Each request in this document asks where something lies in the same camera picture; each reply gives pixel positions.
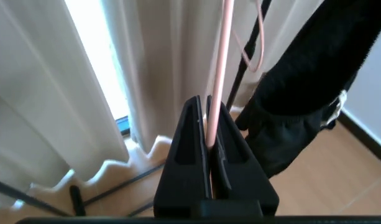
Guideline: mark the black clothes rack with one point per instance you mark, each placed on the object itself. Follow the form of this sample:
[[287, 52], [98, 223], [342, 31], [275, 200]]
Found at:
[[249, 49]]

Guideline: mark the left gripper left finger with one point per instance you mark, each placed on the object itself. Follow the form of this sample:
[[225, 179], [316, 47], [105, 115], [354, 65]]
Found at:
[[184, 180]]

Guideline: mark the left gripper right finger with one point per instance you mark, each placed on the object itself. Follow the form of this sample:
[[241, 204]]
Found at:
[[246, 183]]

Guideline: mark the black shorts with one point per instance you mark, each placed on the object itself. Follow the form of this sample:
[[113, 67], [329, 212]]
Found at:
[[302, 77]]

